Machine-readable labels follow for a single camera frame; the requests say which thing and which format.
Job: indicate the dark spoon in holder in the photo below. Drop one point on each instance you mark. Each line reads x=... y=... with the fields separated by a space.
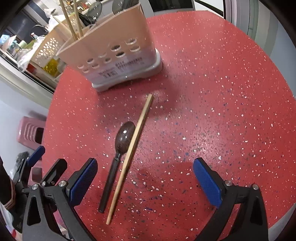
x=94 y=11

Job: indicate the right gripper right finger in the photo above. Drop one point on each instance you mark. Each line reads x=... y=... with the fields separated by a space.
x=210 y=181

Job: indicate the beige perforated storage rack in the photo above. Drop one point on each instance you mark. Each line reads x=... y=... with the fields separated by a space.
x=45 y=57

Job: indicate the pink plastic stool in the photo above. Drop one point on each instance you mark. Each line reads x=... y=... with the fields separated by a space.
x=30 y=132

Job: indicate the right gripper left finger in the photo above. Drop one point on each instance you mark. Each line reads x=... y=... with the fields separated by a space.
x=80 y=181

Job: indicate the dark spoon right compartment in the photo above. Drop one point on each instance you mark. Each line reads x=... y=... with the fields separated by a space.
x=117 y=6

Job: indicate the wooden chopstick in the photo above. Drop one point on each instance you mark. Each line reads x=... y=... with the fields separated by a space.
x=129 y=156
x=75 y=38

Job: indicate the wooden chopstick in holder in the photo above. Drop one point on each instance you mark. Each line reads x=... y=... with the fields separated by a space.
x=75 y=38

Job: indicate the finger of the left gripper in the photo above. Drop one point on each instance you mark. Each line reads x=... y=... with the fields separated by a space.
x=36 y=156

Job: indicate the dark spoon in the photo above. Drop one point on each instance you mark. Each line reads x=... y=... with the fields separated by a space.
x=94 y=11
x=122 y=142

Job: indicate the beige utensil holder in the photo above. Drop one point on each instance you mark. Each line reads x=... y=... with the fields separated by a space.
x=117 y=48

